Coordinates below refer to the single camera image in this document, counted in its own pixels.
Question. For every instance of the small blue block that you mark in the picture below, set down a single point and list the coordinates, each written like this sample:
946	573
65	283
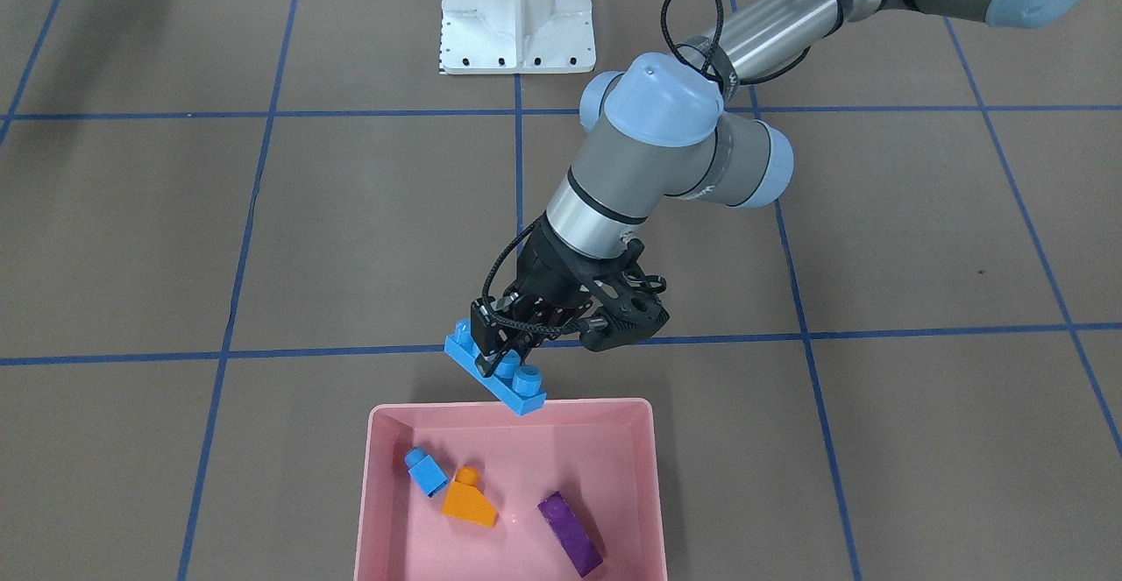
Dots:
426	473

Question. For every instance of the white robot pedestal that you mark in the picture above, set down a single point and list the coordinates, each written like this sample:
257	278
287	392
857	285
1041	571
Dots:
491	37

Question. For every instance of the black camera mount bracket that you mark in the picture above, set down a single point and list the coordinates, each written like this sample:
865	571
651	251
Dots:
630	307

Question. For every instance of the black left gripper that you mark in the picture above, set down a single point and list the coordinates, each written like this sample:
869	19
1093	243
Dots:
554	276

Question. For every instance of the blue tape grid lines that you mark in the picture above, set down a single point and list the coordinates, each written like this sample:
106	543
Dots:
232	228

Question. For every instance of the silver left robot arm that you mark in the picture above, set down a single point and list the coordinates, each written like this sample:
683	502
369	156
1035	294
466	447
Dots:
661	129

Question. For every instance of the long blue block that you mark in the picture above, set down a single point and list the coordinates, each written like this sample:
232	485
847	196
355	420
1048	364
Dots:
515	384

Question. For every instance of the pink plastic box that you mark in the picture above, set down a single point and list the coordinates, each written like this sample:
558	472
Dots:
600	454

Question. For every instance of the orange block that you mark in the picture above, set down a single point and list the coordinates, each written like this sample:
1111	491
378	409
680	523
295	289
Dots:
464	500

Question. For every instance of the purple block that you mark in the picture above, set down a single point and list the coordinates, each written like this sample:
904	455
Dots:
574	539

